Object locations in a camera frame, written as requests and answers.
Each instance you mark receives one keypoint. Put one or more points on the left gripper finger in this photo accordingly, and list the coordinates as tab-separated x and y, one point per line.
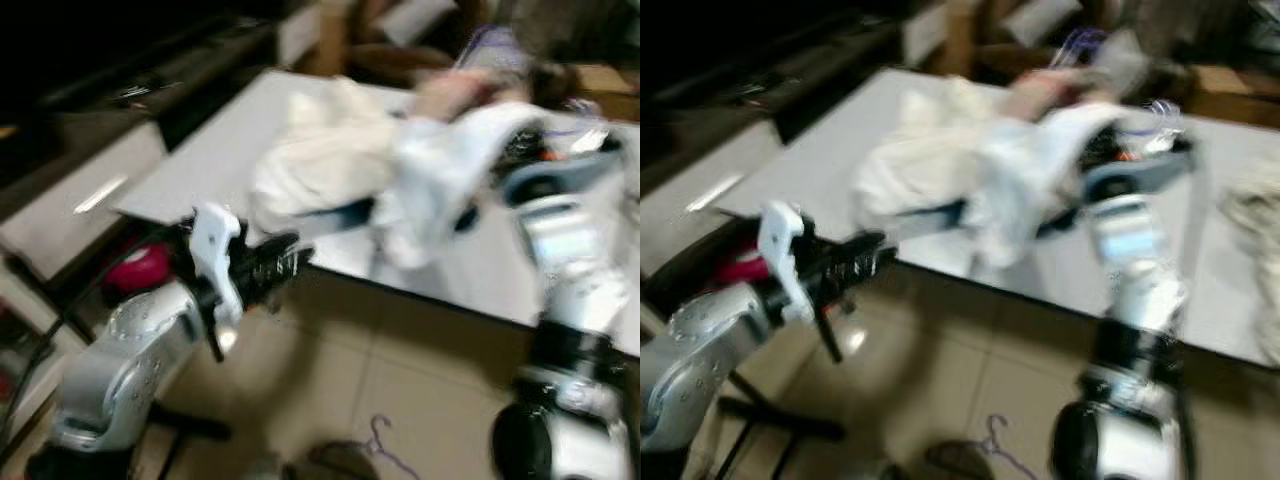
288	248
864	273
868	248
284	271

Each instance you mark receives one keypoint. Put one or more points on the white printed sweater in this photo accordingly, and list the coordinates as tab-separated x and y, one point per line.
330	160
930	160

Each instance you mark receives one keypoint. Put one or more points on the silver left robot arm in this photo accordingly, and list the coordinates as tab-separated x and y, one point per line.
710	350
130	350

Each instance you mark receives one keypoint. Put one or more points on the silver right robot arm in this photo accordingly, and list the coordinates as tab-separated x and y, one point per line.
570	290
1140	290

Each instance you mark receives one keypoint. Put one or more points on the magenta round object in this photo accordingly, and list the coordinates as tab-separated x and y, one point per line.
140	268
745	268

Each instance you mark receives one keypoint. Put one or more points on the brown cardboard box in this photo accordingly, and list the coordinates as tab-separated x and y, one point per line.
1235	90
610	85

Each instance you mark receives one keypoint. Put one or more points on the white low cabinet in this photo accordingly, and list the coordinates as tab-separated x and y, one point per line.
70	190
700	190

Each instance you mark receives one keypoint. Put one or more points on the white pillow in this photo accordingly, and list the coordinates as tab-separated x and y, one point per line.
1040	18
420	18

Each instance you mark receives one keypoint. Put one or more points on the cream grey crumpled garment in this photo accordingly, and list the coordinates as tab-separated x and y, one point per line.
1255	230

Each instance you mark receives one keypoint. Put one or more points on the brown wooden chair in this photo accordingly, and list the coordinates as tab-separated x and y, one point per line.
960	40
335	40

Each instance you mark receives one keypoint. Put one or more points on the dark robot foot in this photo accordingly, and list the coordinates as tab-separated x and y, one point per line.
340	462
958	462

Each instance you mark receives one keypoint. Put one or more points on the white flat panel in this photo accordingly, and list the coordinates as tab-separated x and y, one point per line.
922	38
300	35

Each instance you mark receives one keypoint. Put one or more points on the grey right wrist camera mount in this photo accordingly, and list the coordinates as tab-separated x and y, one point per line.
1140	180
560	180

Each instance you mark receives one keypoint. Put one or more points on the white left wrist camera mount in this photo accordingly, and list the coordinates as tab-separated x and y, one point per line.
215	245
785	245

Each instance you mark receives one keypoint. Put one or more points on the black table leg frame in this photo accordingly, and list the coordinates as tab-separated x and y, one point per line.
790	418
195	425

